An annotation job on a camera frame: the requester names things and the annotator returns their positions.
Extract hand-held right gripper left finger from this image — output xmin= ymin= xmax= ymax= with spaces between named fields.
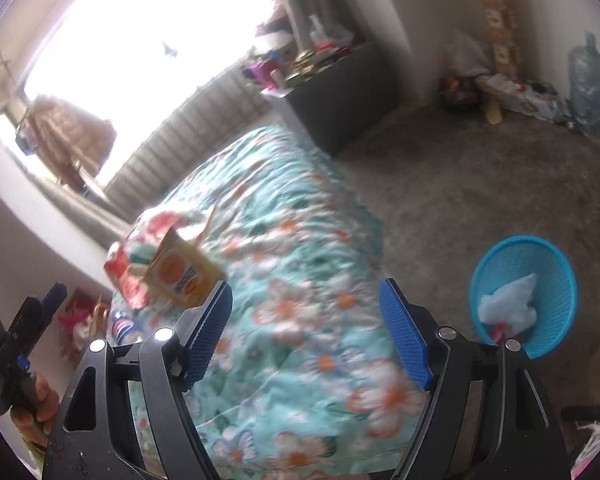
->
xmin=42 ymin=280 xmax=233 ymax=480

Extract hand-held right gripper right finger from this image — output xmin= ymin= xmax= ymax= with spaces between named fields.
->
xmin=379 ymin=278 xmax=573 ymax=480

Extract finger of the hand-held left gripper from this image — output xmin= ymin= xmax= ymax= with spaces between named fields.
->
xmin=7 ymin=297 xmax=44 ymax=363
xmin=39 ymin=282 xmax=69 ymax=332

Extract yellow orange snack box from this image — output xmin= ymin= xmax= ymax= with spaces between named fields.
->
xmin=142 ymin=227 xmax=226 ymax=308

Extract blue plastic basket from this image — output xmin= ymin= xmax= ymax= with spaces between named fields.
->
xmin=469 ymin=235 xmax=579 ymax=361

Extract person's left hand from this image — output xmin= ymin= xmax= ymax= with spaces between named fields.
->
xmin=9 ymin=374 xmax=61 ymax=448

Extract pink toy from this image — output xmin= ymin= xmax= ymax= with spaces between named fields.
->
xmin=56 ymin=286 xmax=112 ymax=362

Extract red white snack packet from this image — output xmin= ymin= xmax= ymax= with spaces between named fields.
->
xmin=104 ymin=210 xmax=181 ymax=311

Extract blue white bottle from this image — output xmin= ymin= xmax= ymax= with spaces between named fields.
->
xmin=107 ymin=309 xmax=147 ymax=347

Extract white crumpled tissue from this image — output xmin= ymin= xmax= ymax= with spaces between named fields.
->
xmin=477 ymin=273 xmax=539 ymax=335

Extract floral turquoise blanket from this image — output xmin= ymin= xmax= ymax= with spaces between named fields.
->
xmin=105 ymin=125 xmax=433 ymax=480

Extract brown hanging jacket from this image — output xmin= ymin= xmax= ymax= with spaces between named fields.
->
xmin=26 ymin=94 xmax=119 ymax=194

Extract ribbed radiator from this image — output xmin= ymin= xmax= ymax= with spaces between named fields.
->
xmin=102 ymin=71 xmax=277 ymax=222

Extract red plastic container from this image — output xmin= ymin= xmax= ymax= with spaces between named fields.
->
xmin=247 ymin=57 xmax=277 ymax=86

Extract patterned floor cloth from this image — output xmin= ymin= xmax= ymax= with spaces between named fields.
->
xmin=500 ymin=76 xmax=572 ymax=122

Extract bright window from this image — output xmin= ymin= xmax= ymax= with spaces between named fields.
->
xmin=24 ymin=0 xmax=293 ymax=183

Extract green gold boxes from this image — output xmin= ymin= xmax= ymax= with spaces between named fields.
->
xmin=285 ymin=50 xmax=326 ymax=85

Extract white plastic bag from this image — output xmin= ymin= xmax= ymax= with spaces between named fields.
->
xmin=444 ymin=29 xmax=492 ymax=79

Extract clear plastic bag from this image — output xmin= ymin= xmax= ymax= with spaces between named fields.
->
xmin=307 ymin=14 xmax=355 ymax=50

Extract large blue water jug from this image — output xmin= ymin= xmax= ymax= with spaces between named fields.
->
xmin=566 ymin=30 xmax=600 ymax=142

